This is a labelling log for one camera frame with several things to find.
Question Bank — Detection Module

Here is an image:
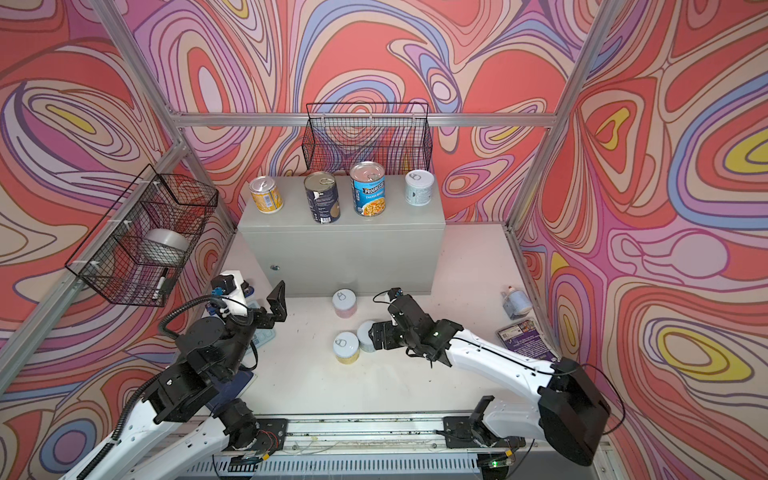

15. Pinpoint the light blue white can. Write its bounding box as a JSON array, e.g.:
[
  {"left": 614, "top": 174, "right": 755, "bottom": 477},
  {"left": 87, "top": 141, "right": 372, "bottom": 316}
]
[{"left": 357, "top": 320, "right": 376, "bottom": 353}]

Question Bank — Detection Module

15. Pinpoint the pink white can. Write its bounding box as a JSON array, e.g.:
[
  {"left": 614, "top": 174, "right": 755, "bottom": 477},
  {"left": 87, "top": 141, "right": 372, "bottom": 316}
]
[{"left": 332, "top": 288, "right": 357, "bottom": 318}]

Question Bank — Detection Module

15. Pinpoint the white yellow can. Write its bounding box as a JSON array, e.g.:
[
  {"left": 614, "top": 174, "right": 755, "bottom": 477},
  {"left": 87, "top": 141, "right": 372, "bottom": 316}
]
[{"left": 333, "top": 331, "right": 360, "bottom": 365}]

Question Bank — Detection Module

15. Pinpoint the yellow corn can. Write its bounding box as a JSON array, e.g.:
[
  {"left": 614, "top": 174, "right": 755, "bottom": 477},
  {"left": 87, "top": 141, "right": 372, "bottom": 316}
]
[{"left": 249, "top": 176, "right": 283, "bottom": 214}]

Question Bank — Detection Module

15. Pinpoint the dark tomato can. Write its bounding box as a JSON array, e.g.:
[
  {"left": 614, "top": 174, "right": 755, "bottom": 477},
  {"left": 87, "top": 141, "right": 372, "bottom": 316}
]
[{"left": 304, "top": 172, "right": 341, "bottom": 224}]

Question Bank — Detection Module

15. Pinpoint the pale green white can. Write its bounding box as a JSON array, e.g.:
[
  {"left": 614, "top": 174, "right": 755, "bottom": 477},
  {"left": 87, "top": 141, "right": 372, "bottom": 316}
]
[{"left": 405, "top": 169, "right": 435, "bottom": 207}]

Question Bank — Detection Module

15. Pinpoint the blue label large can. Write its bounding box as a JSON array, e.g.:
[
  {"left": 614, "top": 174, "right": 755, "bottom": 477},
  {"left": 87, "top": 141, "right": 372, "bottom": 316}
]
[{"left": 349, "top": 161, "right": 386, "bottom": 217}]

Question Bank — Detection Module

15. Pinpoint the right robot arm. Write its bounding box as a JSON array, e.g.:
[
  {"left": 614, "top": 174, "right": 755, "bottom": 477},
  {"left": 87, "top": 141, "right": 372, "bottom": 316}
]
[{"left": 366, "top": 288, "right": 611, "bottom": 466}]

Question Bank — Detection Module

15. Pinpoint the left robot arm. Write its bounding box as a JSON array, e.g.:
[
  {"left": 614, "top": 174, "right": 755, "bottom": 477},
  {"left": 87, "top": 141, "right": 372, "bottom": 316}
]
[{"left": 64, "top": 282, "right": 287, "bottom": 479}]

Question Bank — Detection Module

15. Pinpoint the mint green calculator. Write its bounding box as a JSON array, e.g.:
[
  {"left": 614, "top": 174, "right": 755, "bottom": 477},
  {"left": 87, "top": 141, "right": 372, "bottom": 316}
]
[{"left": 252, "top": 329, "right": 276, "bottom": 349}]

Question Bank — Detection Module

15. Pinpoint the dark blue notebook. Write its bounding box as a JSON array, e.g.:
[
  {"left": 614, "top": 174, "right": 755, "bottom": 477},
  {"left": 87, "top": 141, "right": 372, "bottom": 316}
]
[{"left": 208, "top": 371, "right": 255, "bottom": 409}]

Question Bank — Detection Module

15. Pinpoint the grey metal cabinet box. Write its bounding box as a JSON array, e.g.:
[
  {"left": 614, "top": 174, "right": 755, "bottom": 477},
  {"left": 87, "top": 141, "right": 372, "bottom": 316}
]
[{"left": 238, "top": 176, "right": 446, "bottom": 297}]

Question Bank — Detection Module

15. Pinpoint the small white bottle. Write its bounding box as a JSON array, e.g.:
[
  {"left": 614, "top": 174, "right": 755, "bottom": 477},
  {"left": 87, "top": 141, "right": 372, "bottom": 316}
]
[{"left": 502, "top": 286, "right": 533, "bottom": 320}]

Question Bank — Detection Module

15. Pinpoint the black marker pen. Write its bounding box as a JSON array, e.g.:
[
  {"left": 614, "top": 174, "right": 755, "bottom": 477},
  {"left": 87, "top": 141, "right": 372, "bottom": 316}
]
[{"left": 152, "top": 268, "right": 168, "bottom": 301}]

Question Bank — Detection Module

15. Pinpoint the purple packet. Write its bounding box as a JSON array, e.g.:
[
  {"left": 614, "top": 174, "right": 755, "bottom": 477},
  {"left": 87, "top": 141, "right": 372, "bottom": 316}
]
[{"left": 497, "top": 319, "right": 557, "bottom": 362}]

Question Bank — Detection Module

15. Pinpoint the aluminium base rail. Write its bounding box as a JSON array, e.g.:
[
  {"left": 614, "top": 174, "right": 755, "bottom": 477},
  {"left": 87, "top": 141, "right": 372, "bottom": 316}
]
[{"left": 119, "top": 410, "right": 613, "bottom": 480}]

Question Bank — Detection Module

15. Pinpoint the black wire basket left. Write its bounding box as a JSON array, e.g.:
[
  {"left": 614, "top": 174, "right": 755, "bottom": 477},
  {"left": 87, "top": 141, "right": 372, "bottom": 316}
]
[{"left": 65, "top": 165, "right": 219, "bottom": 307}]

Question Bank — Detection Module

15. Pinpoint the black wire basket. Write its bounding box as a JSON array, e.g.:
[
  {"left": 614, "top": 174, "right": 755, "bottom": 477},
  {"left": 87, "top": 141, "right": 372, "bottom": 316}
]
[
  {"left": 65, "top": 165, "right": 219, "bottom": 307},
  {"left": 301, "top": 101, "right": 433, "bottom": 175}
]

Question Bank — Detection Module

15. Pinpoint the black wire basket back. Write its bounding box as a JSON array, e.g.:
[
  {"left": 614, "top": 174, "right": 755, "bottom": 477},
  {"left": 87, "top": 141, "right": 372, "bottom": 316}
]
[{"left": 301, "top": 101, "right": 433, "bottom": 175}]

